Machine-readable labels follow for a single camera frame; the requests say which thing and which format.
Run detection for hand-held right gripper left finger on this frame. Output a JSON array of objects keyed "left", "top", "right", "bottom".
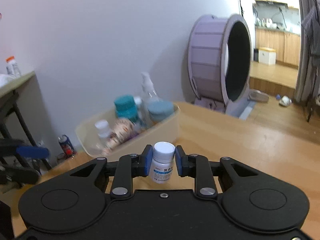
[{"left": 67, "top": 144, "right": 153, "bottom": 198}]

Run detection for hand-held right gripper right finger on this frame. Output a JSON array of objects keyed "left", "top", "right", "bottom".
[{"left": 175, "top": 145, "right": 260, "bottom": 198}]

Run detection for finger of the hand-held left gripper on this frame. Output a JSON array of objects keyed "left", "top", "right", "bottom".
[
  {"left": 0, "top": 139, "right": 50, "bottom": 158},
  {"left": 0, "top": 167, "right": 40, "bottom": 188}
]

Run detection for medium white pill bottle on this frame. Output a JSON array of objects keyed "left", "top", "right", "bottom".
[{"left": 151, "top": 142, "right": 175, "bottom": 184}]

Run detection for cream plastic basket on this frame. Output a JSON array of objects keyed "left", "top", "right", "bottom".
[{"left": 76, "top": 102, "right": 181, "bottom": 157}]

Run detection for brown white snack packet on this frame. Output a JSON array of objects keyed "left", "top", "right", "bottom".
[{"left": 104, "top": 118, "right": 137, "bottom": 155}]

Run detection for clear bottle blue-grey cap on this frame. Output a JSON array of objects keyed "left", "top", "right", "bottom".
[{"left": 147, "top": 101, "right": 175, "bottom": 125}]

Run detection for small white pill bottle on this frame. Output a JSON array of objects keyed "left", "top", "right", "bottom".
[{"left": 94, "top": 120, "right": 112, "bottom": 150}]

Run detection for large teal bottle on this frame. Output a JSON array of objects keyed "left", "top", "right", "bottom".
[{"left": 114, "top": 94, "right": 140, "bottom": 128}]

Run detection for spray bottle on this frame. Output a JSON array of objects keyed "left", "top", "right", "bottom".
[{"left": 135, "top": 72, "right": 160, "bottom": 128}]

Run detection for blue soda can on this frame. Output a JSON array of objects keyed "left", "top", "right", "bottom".
[{"left": 58, "top": 134, "right": 75, "bottom": 155}]

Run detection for wooden desk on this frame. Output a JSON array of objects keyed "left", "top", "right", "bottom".
[{"left": 11, "top": 101, "right": 320, "bottom": 240}]

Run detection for clear bottle orange cap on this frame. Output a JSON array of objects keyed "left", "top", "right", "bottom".
[{"left": 5, "top": 57, "right": 22, "bottom": 78}]

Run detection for grey slipper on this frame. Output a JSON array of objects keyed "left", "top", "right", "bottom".
[{"left": 248, "top": 89, "right": 270, "bottom": 103}]

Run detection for purple cat wheel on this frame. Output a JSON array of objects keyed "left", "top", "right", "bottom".
[{"left": 188, "top": 13, "right": 255, "bottom": 118}]

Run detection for white foam box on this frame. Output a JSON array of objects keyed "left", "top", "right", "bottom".
[{"left": 258, "top": 47, "right": 277, "bottom": 66}]

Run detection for grey curtain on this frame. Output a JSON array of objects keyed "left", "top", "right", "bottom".
[{"left": 294, "top": 0, "right": 320, "bottom": 103}]

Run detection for wooden kitchen cabinet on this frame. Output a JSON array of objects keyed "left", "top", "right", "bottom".
[{"left": 255, "top": 27, "right": 301, "bottom": 67}]

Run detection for row of kitchen dishes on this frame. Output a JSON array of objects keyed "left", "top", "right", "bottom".
[{"left": 255, "top": 17, "right": 300, "bottom": 33}]

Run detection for grey hanging clothes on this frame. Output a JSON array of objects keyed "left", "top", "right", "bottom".
[{"left": 301, "top": 5, "right": 320, "bottom": 58}]

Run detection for black frame side table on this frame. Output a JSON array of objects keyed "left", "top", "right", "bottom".
[{"left": 0, "top": 71, "right": 53, "bottom": 170}]

